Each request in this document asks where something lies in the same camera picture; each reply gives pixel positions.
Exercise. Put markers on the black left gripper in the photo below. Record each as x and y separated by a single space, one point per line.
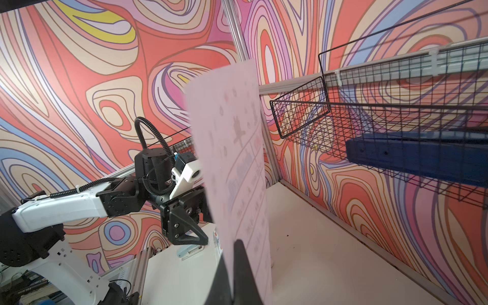
180 218

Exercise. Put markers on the blue stapler in basket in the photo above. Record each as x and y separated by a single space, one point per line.
453 155

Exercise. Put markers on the hand-drawn colourful menu sheet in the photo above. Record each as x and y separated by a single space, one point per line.
227 129

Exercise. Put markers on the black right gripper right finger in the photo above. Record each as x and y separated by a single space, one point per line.
245 288

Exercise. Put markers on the white board front panel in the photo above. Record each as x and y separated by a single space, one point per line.
217 243

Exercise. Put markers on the small grey-blue eraser block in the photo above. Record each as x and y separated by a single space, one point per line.
188 251

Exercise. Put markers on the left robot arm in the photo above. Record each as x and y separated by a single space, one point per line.
33 236

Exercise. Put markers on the black wire basket back wall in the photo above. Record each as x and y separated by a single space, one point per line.
415 66

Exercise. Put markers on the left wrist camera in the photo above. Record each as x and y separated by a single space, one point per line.
186 172

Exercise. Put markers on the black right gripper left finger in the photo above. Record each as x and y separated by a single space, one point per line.
220 290

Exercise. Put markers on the black wire basket left wall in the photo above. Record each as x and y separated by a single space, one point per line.
179 142

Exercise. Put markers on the black wire basket wall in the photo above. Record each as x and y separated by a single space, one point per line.
179 142
415 66

